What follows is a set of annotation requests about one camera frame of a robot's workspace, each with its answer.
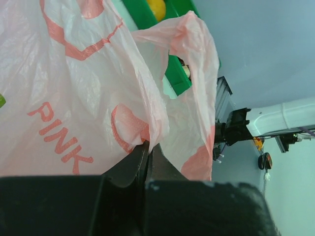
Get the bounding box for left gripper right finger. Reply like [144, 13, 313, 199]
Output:
[145, 144, 188, 183]

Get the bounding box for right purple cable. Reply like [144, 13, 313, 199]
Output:
[295, 126, 315, 138]

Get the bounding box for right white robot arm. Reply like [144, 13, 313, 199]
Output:
[215, 97, 315, 152]

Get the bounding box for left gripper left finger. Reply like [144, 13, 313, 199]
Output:
[102, 141, 150, 188]

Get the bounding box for pink plastic bag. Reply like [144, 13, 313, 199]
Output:
[0, 0, 219, 180]

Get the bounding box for fake yellow lemon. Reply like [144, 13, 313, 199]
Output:
[147, 0, 166, 22]

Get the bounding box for aluminium front rail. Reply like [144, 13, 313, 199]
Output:
[215, 76, 235, 123]

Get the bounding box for fake garlic bulb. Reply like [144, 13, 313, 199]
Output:
[182, 64, 191, 80]

